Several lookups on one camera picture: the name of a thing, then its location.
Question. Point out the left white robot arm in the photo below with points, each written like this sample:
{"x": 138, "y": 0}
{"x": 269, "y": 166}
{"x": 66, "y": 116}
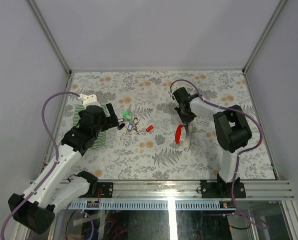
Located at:
{"x": 38, "y": 205}

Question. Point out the green striped cloth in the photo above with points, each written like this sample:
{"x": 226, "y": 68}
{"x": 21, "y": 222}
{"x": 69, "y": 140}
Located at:
{"x": 101, "y": 140}

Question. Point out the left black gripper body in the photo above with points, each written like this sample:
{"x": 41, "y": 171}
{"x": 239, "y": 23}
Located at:
{"x": 108, "y": 123}

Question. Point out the blue key tag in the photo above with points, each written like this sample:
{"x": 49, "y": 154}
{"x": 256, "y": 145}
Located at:
{"x": 130, "y": 127}

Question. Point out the green key tag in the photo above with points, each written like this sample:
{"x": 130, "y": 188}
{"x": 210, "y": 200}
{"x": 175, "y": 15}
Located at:
{"x": 127, "y": 116}

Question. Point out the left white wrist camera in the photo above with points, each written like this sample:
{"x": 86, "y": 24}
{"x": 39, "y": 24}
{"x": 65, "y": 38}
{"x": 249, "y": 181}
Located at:
{"x": 88, "y": 100}

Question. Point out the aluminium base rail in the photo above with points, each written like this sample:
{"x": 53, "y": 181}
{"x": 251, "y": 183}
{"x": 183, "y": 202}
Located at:
{"x": 188, "y": 195}

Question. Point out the red key tag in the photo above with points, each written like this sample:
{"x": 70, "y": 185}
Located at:
{"x": 149, "y": 128}

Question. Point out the silver keys bunch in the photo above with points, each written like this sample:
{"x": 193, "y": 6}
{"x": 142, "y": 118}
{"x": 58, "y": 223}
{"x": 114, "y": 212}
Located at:
{"x": 135, "y": 127}

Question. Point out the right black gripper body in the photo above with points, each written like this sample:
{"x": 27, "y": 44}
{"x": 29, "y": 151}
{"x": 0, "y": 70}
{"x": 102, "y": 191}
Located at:
{"x": 186, "y": 117}

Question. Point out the red handled metal key tool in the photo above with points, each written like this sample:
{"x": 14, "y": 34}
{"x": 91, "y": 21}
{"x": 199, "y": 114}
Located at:
{"x": 182, "y": 139}

